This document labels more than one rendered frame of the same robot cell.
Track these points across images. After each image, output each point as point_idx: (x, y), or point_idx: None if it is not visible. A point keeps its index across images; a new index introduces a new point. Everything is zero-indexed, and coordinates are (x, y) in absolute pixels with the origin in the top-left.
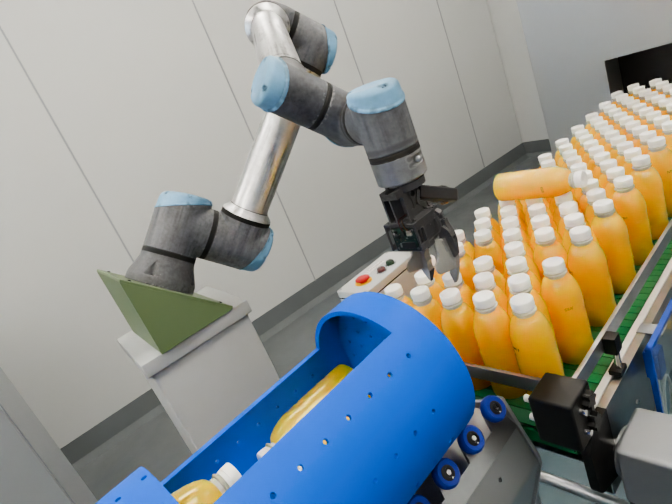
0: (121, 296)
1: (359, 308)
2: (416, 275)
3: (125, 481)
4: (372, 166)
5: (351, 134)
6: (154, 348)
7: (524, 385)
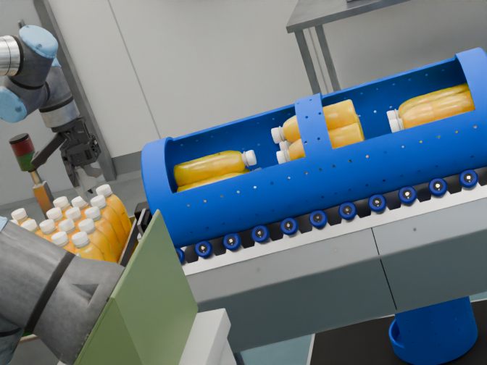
0: (156, 266)
1: (161, 140)
2: (61, 235)
3: (304, 108)
4: (69, 103)
5: (51, 87)
6: (190, 330)
7: (136, 232)
